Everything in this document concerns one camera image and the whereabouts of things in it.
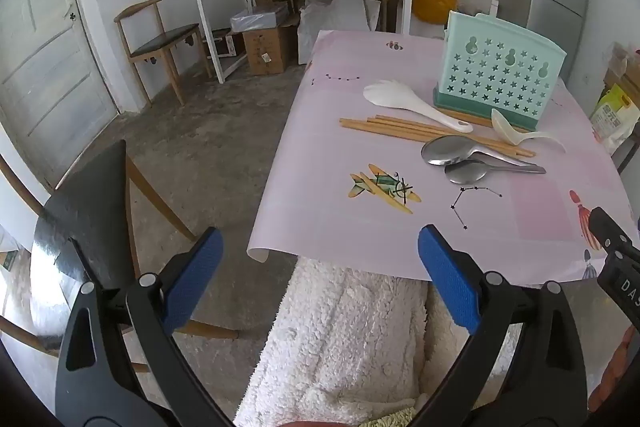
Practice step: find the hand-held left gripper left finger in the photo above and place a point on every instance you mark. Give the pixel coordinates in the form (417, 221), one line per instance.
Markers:
(195, 277)

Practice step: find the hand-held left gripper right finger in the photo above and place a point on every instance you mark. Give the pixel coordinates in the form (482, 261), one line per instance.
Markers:
(450, 277)

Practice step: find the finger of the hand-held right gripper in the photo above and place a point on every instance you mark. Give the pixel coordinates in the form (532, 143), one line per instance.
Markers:
(607, 229)

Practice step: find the small metal spoon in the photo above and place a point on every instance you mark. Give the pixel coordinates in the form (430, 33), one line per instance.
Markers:
(465, 173)

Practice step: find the large metal spoon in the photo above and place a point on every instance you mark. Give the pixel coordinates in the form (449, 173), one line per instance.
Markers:
(445, 149)

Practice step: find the white soup spoon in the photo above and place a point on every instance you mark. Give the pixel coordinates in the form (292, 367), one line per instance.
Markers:
(505, 124)

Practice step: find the bundle of wooden chopsticks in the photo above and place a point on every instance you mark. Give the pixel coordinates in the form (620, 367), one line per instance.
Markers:
(390, 127)

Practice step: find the white rice paddle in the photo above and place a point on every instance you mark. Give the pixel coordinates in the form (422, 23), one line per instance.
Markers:
(395, 97)

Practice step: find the green star-hole utensil holder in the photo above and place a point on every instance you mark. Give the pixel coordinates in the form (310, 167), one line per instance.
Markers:
(500, 67)

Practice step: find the yellow green printed bag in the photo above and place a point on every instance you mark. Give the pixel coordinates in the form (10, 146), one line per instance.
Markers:
(612, 117)

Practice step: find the wooden chair with dark seat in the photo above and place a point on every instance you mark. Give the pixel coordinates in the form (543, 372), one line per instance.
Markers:
(165, 39)
(85, 217)

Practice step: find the open cardboard box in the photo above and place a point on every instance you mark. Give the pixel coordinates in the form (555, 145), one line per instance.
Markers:
(625, 67)

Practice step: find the white framed box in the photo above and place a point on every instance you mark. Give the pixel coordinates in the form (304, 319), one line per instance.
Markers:
(227, 44)

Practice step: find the white panel door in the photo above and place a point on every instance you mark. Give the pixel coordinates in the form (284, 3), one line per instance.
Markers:
(45, 57)

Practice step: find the plastic-wrapped box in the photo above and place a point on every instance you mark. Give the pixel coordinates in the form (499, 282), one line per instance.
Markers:
(257, 18)

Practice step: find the white woven sack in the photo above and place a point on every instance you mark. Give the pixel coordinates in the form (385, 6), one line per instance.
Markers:
(330, 14)

